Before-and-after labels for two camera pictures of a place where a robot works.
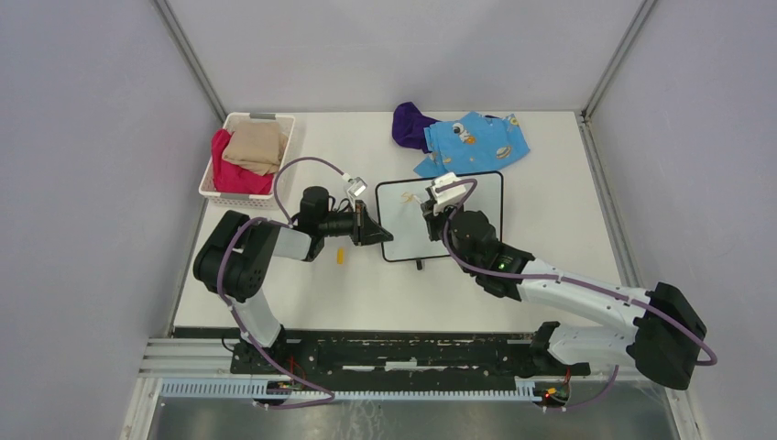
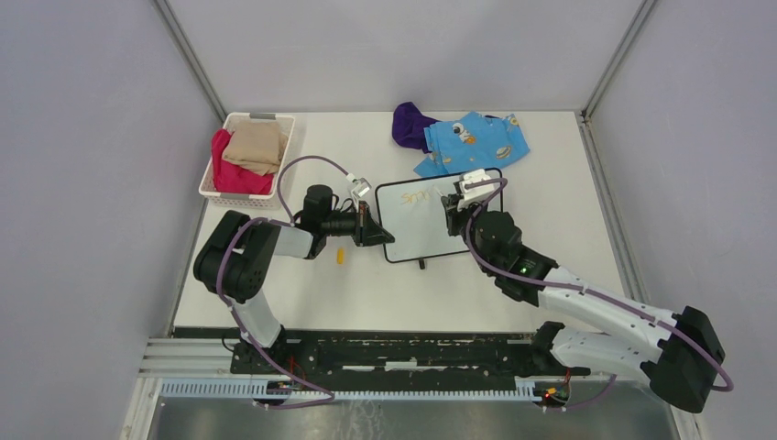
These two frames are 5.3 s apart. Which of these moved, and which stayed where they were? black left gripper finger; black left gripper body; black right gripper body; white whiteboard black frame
Moved: black right gripper body
Stayed: black left gripper finger; white whiteboard black frame; black left gripper body
